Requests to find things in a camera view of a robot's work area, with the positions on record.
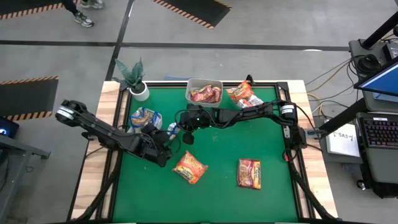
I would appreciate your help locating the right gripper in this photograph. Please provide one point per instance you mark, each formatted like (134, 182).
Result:
(205, 118)

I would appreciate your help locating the orange Maruchan noodle packet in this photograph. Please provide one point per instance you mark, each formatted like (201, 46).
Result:
(253, 101)
(189, 168)
(239, 91)

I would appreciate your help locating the green snake plant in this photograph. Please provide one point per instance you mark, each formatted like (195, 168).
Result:
(132, 76)

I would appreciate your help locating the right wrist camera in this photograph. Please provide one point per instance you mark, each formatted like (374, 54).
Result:
(186, 119)

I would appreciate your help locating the black diagonal pole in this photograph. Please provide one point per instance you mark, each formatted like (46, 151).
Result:
(342, 119)

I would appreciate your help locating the white plant pot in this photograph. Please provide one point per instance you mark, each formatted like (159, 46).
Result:
(141, 95)

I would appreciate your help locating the black curved bracket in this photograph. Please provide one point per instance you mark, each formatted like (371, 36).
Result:
(249, 79)

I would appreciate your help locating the blue-lit black device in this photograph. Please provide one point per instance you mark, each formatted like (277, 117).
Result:
(6, 129)

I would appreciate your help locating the blue Maruchan noodle packet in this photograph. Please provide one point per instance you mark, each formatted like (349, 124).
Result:
(143, 118)
(173, 130)

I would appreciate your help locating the clear teal plastic bin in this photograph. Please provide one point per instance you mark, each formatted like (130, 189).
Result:
(259, 93)

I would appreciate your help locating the blue-lit computer screen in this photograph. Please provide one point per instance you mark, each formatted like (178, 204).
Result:
(384, 81)

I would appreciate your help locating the grey equipment box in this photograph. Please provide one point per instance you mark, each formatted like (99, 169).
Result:
(354, 46)

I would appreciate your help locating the large white plastic bin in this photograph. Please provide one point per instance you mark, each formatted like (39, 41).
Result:
(161, 122)

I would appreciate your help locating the wooden table side board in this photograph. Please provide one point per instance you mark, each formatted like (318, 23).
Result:
(299, 90)
(104, 93)

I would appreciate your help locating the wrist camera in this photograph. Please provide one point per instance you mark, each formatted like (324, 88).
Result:
(158, 133)
(186, 119)

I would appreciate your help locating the dark grey desk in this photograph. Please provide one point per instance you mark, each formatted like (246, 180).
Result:
(18, 146)

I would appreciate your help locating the laptop computer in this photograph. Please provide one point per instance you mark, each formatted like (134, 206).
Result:
(382, 168)

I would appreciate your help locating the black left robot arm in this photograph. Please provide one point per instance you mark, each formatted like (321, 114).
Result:
(99, 129)

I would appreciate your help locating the black keyboard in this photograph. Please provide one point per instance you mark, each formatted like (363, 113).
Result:
(381, 132)

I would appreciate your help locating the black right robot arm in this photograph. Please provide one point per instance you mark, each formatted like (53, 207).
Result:
(248, 114)

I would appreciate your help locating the white paper sheet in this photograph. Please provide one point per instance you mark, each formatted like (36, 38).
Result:
(342, 143)

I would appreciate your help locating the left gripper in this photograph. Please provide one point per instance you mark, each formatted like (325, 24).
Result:
(157, 154)

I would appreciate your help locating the red Maruchan noodle packet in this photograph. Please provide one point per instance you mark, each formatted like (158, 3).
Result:
(248, 174)
(197, 95)
(213, 93)

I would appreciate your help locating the black aluminium table frame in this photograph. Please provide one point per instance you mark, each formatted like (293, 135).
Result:
(214, 84)

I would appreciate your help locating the small white plastic bin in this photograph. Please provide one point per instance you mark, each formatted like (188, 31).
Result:
(194, 82)

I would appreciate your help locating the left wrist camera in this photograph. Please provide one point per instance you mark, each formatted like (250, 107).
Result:
(158, 133)

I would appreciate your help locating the black tripod pole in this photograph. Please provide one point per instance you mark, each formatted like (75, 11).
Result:
(381, 30)

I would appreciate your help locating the person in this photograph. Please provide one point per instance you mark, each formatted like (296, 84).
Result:
(84, 19)

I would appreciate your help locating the black hazard-striped floor mat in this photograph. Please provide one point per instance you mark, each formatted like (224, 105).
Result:
(199, 9)
(25, 4)
(25, 96)

